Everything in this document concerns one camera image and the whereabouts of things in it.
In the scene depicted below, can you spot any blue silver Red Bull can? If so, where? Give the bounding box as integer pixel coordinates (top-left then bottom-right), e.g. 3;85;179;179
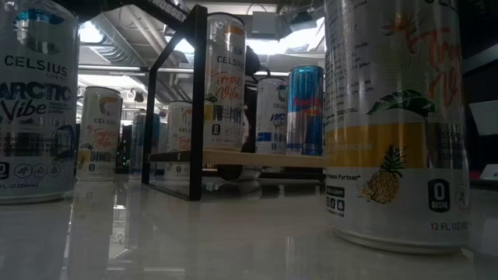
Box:
129;111;161;178
286;65;325;156

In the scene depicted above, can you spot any silver ventilation duct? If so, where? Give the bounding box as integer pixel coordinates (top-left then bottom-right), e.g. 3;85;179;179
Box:
89;3;164;69

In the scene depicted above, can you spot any Celsius Arctic Vibe can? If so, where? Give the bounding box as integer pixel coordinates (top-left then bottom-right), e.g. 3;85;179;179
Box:
255;76;289;156
0;0;81;205

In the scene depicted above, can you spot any wooden shelf with black frame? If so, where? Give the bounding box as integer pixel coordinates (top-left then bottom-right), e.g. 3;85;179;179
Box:
140;4;326;202

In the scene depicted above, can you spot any grey ceiling box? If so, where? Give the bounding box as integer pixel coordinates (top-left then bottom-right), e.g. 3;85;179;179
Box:
251;10;278;37

